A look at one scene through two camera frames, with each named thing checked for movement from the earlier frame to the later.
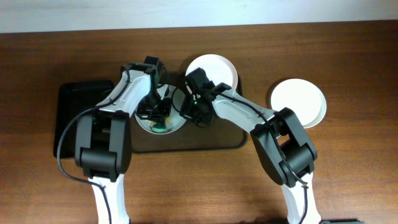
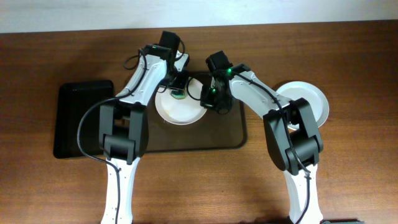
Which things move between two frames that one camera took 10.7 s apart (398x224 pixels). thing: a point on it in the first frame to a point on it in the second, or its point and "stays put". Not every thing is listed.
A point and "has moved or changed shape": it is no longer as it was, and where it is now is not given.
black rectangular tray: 72,99 stays put
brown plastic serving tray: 217,135 stays put
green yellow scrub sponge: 161,127 to 178,94
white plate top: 217,69 has moved or changed shape
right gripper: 186,111 to 206,101
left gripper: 161,114 to 183,80
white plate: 302,98 stays put
